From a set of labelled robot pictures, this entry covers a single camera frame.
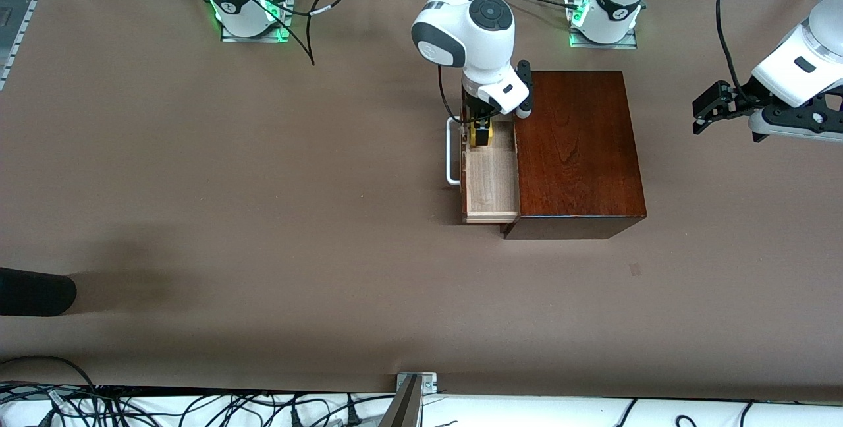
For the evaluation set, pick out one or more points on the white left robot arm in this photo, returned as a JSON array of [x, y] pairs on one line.
[[800, 58]]

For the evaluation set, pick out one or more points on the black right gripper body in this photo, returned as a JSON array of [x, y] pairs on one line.
[[476, 114]]

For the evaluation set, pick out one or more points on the grey metal post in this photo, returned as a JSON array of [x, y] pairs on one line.
[[402, 410]]

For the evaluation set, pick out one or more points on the perforated metal rail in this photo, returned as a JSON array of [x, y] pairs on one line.
[[20, 31]]

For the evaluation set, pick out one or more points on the dark brown wooden cabinet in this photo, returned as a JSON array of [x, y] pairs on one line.
[[579, 150]]

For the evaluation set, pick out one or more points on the black cylinder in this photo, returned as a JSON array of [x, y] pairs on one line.
[[33, 292]]

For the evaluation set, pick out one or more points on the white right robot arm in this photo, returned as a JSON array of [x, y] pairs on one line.
[[474, 31]]

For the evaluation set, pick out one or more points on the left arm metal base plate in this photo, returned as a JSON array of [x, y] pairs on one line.
[[602, 45]]

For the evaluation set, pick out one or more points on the brown paper table cover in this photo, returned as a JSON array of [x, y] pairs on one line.
[[263, 216]]

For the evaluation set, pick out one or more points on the yellow block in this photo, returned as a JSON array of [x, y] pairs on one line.
[[481, 137]]

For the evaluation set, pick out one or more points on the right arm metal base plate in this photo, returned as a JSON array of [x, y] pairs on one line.
[[253, 37]]

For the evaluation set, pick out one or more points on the silver corner bracket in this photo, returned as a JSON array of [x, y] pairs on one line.
[[428, 381]]

